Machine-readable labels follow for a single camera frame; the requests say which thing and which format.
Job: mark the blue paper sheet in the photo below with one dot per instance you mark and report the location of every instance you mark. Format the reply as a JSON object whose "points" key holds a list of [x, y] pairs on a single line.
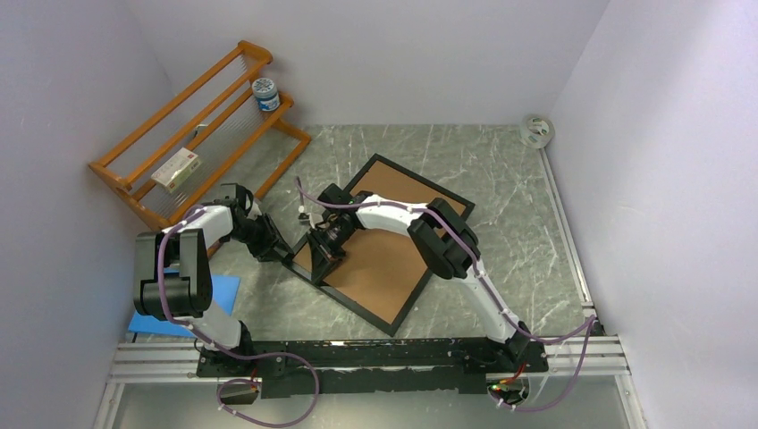
{"points": [[225, 289]]}

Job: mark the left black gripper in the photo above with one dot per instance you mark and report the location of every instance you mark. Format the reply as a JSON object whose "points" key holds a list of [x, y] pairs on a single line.
{"points": [[265, 250]]}

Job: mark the orange wooden rack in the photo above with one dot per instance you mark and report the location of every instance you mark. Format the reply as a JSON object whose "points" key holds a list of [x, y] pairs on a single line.
{"points": [[217, 117]]}

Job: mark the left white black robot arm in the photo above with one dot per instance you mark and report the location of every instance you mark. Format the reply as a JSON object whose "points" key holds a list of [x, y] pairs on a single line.
{"points": [[172, 275]]}

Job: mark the black picture frame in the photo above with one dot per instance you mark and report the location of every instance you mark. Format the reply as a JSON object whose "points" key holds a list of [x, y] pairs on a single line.
{"points": [[379, 325]]}

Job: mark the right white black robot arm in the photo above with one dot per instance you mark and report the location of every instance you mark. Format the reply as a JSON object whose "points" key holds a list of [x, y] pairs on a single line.
{"points": [[447, 245]]}

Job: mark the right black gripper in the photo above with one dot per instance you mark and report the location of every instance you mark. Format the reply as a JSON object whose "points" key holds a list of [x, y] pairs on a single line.
{"points": [[324, 255]]}

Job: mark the blue white jar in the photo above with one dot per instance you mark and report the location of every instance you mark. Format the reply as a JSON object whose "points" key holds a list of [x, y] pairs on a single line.
{"points": [[266, 94]]}

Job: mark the clear tape roll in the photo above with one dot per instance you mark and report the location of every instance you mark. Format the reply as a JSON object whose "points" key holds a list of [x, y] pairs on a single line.
{"points": [[536, 131]]}

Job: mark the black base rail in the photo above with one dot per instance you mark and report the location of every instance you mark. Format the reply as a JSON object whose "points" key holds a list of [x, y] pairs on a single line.
{"points": [[287, 368]]}

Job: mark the white red small box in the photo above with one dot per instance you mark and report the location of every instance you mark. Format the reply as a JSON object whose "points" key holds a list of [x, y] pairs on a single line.
{"points": [[176, 170]]}

